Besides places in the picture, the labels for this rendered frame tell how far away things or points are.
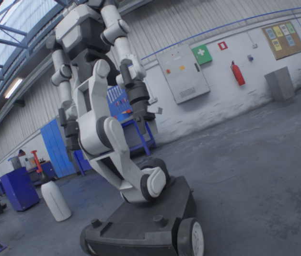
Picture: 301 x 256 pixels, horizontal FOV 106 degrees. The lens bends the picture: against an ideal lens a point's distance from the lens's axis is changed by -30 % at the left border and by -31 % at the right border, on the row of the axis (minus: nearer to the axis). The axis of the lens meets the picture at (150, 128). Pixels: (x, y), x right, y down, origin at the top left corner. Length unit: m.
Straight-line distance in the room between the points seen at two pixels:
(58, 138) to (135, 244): 4.48
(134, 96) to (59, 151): 4.53
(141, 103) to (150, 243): 0.52
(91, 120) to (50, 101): 5.27
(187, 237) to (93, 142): 0.49
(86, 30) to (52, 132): 4.39
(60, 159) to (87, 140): 4.42
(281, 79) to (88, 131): 3.69
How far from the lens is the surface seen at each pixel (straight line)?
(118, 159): 0.65
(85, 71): 0.84
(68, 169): 4.97
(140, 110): 0.58
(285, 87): 3.90
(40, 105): 6.39
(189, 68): 3.58
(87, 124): 0.69
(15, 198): 3.33
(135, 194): 0.80
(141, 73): 0.66
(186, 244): 0.58
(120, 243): 0.71
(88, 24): 0.93
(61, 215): 1.82
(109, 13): 0.90
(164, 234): 0.60
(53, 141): 5.13
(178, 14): 4.55
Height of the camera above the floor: 0.57
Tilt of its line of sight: 1 degrees down
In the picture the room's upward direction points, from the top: 22 degrees counter-clockwise
